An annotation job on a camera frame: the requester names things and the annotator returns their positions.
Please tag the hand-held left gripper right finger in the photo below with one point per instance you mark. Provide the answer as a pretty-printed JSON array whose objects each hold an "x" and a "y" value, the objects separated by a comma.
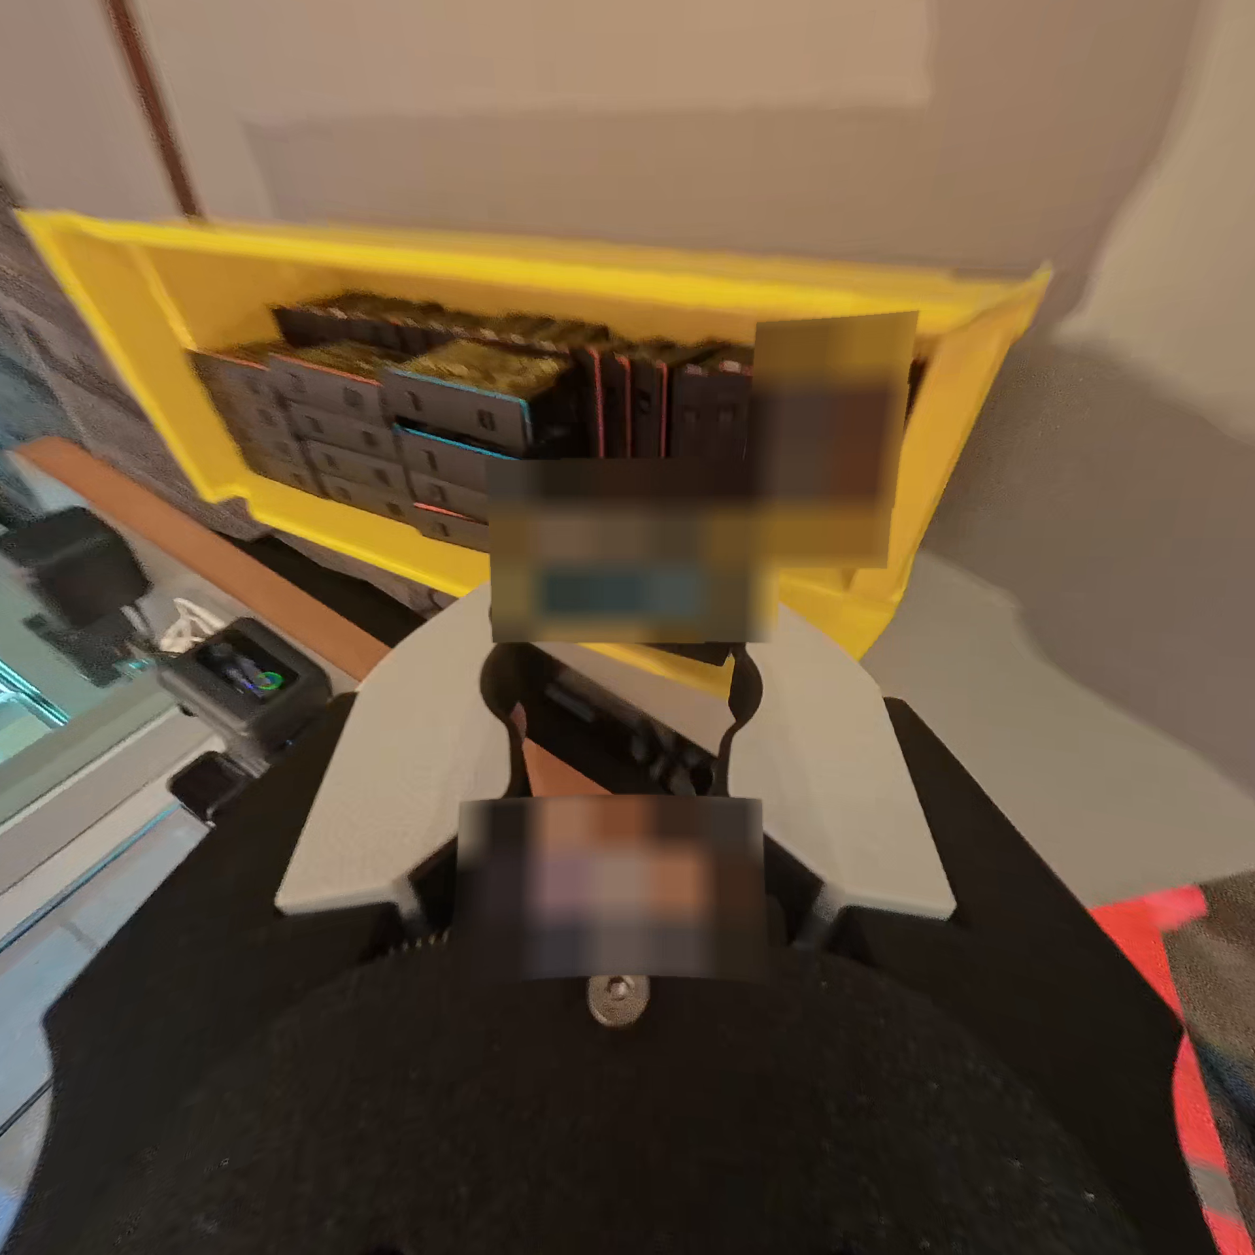
[{"x": 834, "y": 774}]

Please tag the black battery charger case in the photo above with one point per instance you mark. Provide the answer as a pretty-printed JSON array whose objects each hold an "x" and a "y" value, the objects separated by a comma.
[
  {"x": 285, "y": 706},
  {"x": 207, "y": 785}
]

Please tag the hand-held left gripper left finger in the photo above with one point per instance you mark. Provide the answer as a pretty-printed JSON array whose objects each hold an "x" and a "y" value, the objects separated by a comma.
[{"x": 392, "y": 765}]

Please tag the small black box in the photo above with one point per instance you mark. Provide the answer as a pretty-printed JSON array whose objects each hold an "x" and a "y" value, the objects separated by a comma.
[{"x": 78, "y": 579}]

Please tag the row of black batteries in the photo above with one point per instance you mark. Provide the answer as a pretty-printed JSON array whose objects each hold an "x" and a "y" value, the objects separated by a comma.
[{"x": 441, "y": 392}]

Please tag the red fabric item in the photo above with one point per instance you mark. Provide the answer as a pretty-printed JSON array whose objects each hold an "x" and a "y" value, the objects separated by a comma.
[{"x": 1138, "y": 931}]

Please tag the yellow plastic bin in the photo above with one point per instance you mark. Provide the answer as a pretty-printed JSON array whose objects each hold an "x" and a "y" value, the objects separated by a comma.
[{"x": 686, "y": 280}]

